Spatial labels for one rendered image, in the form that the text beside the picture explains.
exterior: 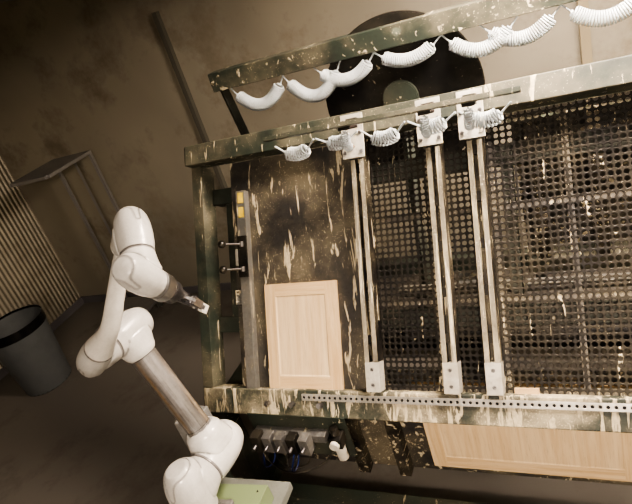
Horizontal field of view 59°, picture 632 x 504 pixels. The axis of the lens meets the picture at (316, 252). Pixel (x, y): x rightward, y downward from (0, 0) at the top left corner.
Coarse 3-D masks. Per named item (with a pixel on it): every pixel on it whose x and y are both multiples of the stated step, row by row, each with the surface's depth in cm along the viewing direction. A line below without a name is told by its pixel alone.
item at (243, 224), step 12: (240, 192) 270; (240, 204) 270; (240, 228) 269; (252, 264) 270; (252, 276) 269; (252, 288) 268; (252, 300) 268; (252, 312) 267; (252, 324) 266; (252, 336) 265; (252, 348) 265; (252, 360) 265; (252, 372) 265; (252, 384) 265
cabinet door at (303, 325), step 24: (264, 288) 265; (288, 288) 260; (312, 288) 254; (336, 288) 250; (288, 312) 260; (312, 312) 254; (336, 312) 249; (288, 336) 259; (312, 336) 254; (336, 336) 248; (288, 360) 259; (312, 360) 254; (336, 360) 248; (288, 384) 259; (312, 384) 253; (336, 384) 248
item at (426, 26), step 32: (480, 0) 239; (512, 0) 235; (544, 0) 231; (576, 0) 227; (384, 32) 259; (416, 32) 254; (448, 32) 249; (256, 64) 288; (288, 64) 282; (320, 64) 277; (224, 96) 307
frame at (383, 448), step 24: (360, 432) 281; (384, 432) 278; (408, 432) 273; (240, 456) 289; (288, 456) 327; (312, 456) 309; (336, 456) 301; (360, 456) 285; (384, 456) 288; (408, 456) 277; (576, 480) 252; (600, 480) 247
